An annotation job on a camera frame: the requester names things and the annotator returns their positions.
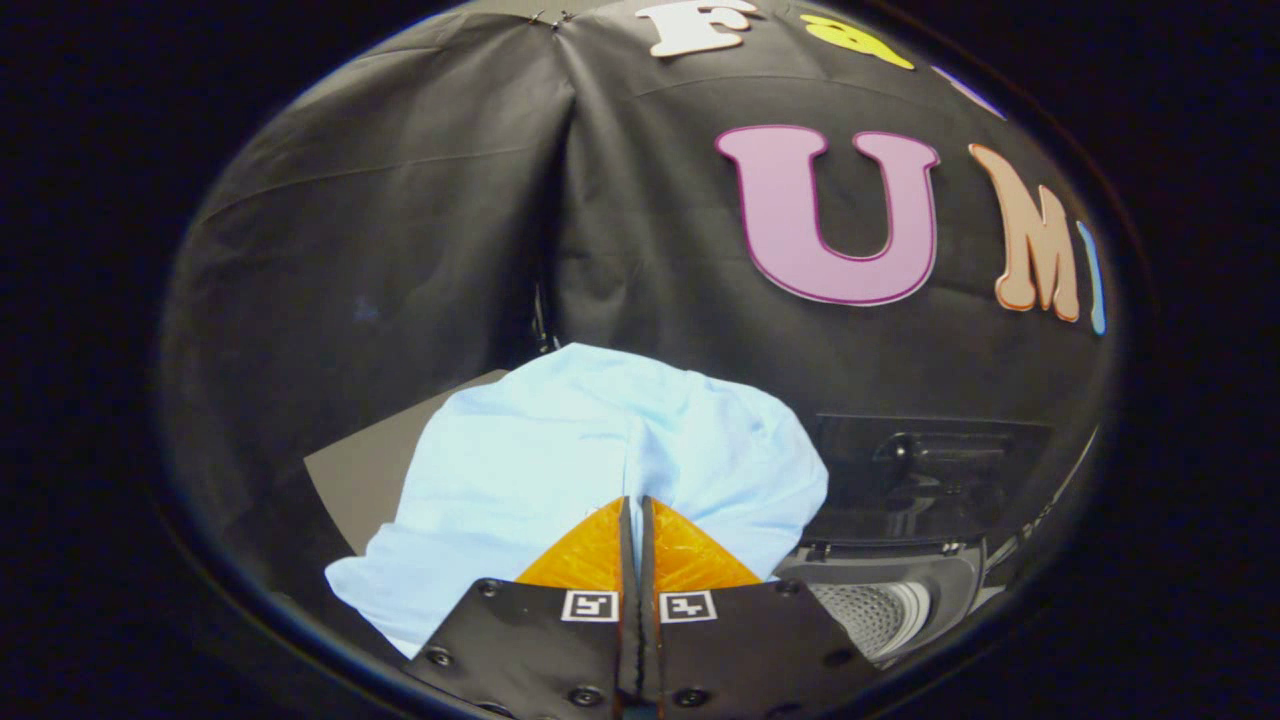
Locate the beige and grey cabinet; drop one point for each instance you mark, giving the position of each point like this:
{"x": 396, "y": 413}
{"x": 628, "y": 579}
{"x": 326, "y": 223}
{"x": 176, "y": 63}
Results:
{"x": 370, "y": 470}

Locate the light blue shirt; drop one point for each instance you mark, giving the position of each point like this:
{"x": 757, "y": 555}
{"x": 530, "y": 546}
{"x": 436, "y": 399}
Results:
{"x": 560, "y": 440}

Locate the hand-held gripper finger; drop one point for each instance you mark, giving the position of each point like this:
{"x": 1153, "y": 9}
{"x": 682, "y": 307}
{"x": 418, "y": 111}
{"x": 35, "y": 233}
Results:
{"x": 648, "y": 560}
{"x": 627, "y": 560}

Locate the dark washing machine lid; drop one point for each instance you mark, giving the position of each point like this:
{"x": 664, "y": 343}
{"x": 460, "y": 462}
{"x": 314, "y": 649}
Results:
{"x": 930, "y": 480}

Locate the grey washing machine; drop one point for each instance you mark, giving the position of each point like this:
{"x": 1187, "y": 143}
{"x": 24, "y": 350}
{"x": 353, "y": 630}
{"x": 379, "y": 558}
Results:
{"x": 950, "y": 590}

